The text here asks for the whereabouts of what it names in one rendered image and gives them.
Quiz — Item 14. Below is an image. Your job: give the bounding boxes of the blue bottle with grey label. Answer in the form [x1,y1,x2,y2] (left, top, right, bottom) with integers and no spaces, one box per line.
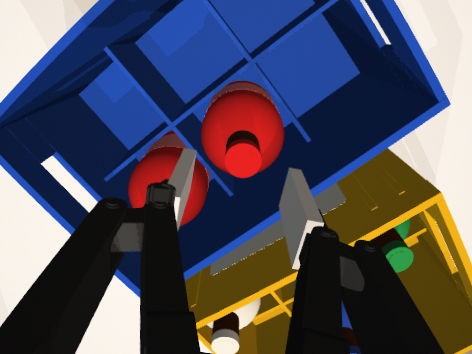
[342,302,361,354]

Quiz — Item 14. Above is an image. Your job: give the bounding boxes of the dark blue crate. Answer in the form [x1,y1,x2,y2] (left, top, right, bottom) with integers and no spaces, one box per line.
[0,0,451,280]

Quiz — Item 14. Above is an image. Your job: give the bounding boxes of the cream white bottle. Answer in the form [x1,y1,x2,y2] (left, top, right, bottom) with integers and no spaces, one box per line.
[207,298,261,354]

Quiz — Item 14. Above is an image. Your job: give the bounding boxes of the brown crate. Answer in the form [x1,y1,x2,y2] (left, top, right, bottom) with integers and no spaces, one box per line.
[185,148,472,354]

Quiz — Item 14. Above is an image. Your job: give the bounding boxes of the beige paper pick list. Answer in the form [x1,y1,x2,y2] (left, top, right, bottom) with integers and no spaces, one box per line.
[74,0,99,15]

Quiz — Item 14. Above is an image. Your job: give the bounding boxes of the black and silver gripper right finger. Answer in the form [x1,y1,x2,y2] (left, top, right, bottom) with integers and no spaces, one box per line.
[279,168,445,354]

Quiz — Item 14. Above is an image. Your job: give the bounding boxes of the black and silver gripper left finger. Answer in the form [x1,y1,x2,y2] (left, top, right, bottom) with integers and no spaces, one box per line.
[0,148,201,354]

